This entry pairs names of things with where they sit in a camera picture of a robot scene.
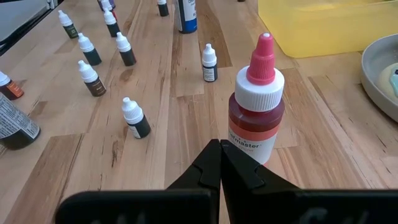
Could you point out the small dark food coloring bottle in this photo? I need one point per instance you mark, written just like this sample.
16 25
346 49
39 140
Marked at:
127 57
92 57
112 29
163 10
140 126
210 73

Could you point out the small red food coloring bottle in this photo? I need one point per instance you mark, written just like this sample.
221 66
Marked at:
106 4

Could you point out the large blue food coloring bottle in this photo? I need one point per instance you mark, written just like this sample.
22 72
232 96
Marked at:
186 18

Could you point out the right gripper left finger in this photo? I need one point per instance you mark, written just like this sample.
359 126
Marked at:
186 205

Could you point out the yellow translucent plastic tray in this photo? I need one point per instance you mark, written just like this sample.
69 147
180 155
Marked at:
326 31

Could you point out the small brown food coloring bottle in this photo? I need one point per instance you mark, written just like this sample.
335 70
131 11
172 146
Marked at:
94 87

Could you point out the mint iced toy donut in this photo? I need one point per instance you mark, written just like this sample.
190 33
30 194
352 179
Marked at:
385 84

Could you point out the small red-orange food coloring bottle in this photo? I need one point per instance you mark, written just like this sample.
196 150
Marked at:
12 90

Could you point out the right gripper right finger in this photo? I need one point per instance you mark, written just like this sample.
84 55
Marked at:
280 205

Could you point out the grey round plate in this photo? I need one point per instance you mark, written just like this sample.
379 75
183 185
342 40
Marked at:
371 77

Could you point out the black metal table frame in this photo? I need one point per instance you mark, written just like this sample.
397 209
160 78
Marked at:
18 35

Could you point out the large red food coloring bottle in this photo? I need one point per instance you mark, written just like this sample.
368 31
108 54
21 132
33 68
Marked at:
256 102

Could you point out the silver aluminium post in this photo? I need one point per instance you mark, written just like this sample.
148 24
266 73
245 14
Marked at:
51 3

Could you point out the large black food coloring bottle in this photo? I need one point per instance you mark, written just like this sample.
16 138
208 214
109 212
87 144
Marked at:
15 130

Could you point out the small green food coloring bottle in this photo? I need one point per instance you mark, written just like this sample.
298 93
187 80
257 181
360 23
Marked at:
71 31

